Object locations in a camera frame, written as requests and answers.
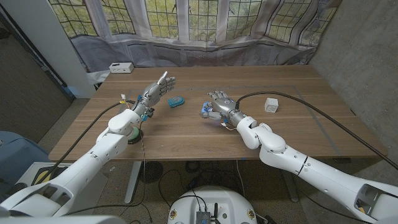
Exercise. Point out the grey table leg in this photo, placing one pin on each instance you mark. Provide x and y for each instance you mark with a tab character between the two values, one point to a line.
289	188

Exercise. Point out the teal flip phone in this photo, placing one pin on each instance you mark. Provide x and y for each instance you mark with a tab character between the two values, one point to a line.
176	101

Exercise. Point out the white table leg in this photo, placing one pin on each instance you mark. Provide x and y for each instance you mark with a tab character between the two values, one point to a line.
133	180

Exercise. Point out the white cube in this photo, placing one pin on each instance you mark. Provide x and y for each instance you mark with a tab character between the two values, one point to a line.
271	105

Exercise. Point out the blue fabric seat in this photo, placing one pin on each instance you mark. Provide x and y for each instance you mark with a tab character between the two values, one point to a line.
15	152

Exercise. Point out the black round floor grille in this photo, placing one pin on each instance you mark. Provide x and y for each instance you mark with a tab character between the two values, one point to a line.
151	171

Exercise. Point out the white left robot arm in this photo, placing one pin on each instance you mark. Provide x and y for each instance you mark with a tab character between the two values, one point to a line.
93	155

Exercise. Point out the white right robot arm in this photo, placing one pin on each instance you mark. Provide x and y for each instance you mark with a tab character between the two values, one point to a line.
311	169

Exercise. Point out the yellow and black pedal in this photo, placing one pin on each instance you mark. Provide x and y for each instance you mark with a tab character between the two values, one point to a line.
43	175

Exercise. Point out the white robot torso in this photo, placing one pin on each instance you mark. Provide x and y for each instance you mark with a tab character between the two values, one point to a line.
214	202

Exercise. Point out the printed window backdrop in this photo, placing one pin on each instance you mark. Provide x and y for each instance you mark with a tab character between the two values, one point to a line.
199	37

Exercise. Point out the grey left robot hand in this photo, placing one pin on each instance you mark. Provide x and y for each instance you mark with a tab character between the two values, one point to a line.
153	92

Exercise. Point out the blue toy camera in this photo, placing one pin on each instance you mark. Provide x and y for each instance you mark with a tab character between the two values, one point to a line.
205	107

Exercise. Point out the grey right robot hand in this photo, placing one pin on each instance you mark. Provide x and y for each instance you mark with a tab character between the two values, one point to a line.
225	107

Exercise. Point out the white power box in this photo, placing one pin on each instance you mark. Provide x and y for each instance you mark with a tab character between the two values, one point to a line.
121	67

